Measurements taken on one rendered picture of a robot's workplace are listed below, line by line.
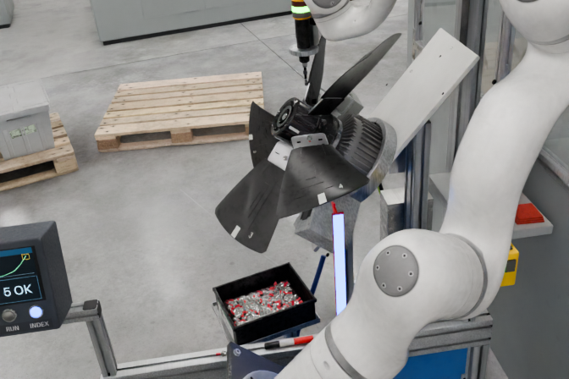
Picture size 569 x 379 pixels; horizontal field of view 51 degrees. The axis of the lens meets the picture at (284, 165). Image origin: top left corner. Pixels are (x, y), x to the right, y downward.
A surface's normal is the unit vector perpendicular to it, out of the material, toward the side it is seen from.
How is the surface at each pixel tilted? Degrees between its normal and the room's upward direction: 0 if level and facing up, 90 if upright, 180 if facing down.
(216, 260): 0
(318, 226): 55
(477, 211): 109
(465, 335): 90
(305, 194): 22
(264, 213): 47
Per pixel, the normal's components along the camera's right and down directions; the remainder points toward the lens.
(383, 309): -0.82, 0.33
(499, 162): -0.18, 0.11
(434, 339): 0.13, 0.47
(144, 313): -0.07, -0.87
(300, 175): -0.29, -0.73
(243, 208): -0.50, -0.23
